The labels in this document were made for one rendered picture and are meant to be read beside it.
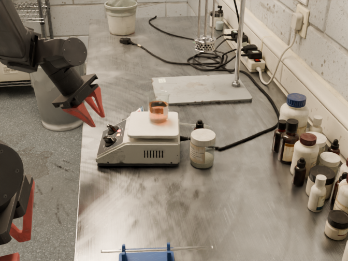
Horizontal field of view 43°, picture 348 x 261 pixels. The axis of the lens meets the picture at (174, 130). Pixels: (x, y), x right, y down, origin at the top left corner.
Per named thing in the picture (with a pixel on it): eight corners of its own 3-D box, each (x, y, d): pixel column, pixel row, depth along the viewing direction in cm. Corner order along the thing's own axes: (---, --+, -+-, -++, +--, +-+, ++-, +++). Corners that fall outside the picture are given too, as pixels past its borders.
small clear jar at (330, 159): (314, 169, 107) (317, 151, 104) (333, 170, 107) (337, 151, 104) (318, 181, 103) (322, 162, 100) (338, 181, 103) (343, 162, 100)
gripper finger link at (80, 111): (115, 112, 103) (92, 80, 99) (96, 133, 99) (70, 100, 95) (99, 113, 108) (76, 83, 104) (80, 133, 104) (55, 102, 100)
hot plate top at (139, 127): (127, 138, 103) (126, 135, 102) (130, 114, 113) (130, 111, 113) (178, 139, 103) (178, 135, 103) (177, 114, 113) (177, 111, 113)
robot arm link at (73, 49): (9, 26, 91) (3, 67, 90) (34, 14, 83) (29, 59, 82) (61, 42, 100) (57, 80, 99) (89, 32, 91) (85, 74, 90)
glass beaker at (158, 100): (171, 117, 111) (172, 88, 107) (167, 128, 106) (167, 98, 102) (148, 115, 112) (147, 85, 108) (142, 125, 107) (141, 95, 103)
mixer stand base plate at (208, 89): (157, 106, 135) (157, 103, 134) (150, 80, 152) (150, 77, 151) (253, 101, 139) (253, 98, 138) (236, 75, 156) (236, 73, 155)
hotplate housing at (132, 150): (96, 168, 106) (92, 139, 102) (102, 139, 118) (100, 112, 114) (188, 168, 107) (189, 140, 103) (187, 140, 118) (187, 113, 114)
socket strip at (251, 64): (249, 73, 158) (251, 61, 156) (223, 37, 192) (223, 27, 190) (264, 72, 159) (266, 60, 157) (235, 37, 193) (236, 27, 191)
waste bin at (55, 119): (33, 135, 265) (22, 69, 244) (40, 111, 293) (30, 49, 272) (89, 132, 269) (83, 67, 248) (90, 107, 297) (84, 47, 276)
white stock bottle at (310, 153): (293, 179, 103) (300, 143, 98) (287, 166, 108) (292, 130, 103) (317, 179, 103) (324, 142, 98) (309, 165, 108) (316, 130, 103)
